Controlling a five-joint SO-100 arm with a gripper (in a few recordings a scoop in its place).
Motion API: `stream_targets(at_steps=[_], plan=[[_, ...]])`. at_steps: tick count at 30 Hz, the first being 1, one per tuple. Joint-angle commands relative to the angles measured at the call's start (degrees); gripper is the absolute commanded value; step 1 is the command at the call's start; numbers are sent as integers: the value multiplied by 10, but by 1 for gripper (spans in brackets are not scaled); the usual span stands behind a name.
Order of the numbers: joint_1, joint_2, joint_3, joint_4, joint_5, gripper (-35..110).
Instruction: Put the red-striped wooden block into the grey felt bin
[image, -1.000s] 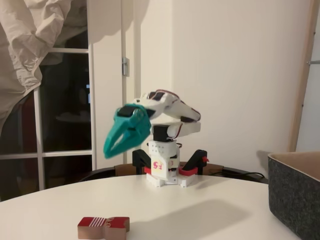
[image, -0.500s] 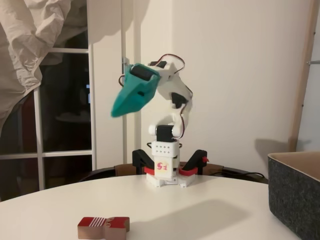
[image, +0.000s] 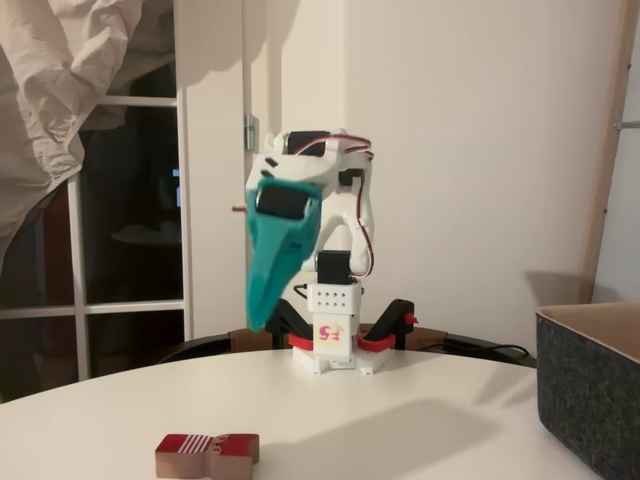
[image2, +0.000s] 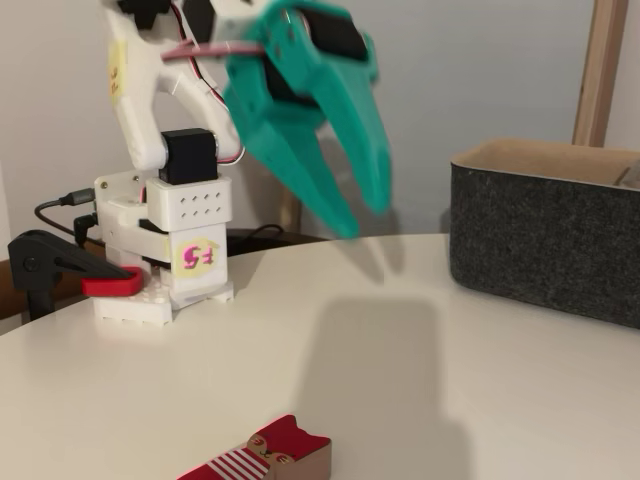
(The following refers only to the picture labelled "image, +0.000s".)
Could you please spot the teal gripper black servo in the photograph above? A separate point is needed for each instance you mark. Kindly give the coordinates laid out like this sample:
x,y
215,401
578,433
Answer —
x,y
283,201

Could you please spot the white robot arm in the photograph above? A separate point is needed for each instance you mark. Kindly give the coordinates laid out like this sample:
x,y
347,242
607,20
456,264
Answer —
x,y
332,300

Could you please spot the dark grey felt basket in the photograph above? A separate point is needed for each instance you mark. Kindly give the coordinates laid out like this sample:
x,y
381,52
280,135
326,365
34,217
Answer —
x,y
585,400

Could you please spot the black clamp with red pad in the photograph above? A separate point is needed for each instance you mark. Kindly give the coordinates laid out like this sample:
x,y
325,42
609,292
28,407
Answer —
x,y
280,320
395,315

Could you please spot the dark wooden chair backrest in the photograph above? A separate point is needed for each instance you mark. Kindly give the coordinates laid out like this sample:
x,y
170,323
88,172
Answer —
x,y
250,340

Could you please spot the white framed glass door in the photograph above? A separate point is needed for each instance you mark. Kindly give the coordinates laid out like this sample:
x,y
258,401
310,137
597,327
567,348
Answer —
x,y
184,225

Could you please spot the metal door hinge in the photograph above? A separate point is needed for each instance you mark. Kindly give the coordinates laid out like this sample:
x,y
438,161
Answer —
x,y
251,132

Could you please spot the beige curtain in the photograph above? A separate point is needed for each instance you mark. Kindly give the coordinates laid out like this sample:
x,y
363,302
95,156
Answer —
x,y
50,75

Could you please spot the metal shelf bar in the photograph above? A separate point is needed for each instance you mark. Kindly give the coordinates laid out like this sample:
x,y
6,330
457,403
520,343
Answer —
x,y
630,125

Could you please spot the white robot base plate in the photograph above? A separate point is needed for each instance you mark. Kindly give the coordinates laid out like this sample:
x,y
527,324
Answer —
x,y
310,362

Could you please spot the wooden shelf post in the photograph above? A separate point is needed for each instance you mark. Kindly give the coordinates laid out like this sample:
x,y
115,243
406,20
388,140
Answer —
x,y
606,175

